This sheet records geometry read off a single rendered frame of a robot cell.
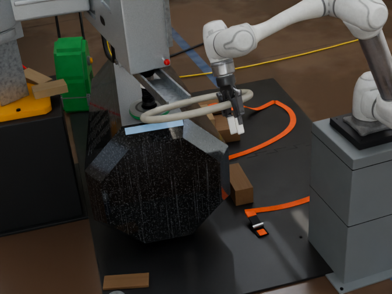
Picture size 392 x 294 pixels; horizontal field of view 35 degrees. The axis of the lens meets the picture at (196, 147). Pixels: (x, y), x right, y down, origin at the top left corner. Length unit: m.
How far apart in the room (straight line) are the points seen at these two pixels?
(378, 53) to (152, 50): 1.09
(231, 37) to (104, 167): 1.36
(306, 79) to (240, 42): 3.37
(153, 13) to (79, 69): 2.18
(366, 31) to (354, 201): 0.93
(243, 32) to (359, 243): 1.50
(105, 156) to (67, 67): 1.93
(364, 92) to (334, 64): 2.83
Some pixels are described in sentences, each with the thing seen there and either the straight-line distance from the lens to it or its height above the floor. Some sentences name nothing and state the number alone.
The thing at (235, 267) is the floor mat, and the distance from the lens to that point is 3.50.
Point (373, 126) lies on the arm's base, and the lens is 3.09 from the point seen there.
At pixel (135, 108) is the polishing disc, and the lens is 3.30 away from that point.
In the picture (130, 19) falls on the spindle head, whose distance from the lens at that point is 2.98.
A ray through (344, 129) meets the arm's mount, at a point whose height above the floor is 0.84.
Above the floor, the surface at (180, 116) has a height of 1.25.
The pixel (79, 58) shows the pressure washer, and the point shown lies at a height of 0.46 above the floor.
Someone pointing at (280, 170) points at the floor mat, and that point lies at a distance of 4.25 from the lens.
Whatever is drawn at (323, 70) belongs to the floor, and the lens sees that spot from 5.69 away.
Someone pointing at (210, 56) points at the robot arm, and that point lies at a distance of 2.37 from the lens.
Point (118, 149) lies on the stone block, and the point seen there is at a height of 0.71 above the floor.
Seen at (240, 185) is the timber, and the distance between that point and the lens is 3.90.
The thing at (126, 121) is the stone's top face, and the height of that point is 0.82.
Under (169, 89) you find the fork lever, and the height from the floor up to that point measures 1.07.
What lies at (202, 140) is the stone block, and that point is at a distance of 3.33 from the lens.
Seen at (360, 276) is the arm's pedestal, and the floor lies 0.03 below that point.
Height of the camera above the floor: 2.40
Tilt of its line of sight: 32 degrees down
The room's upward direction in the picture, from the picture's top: 5 degrees counter-clockwise
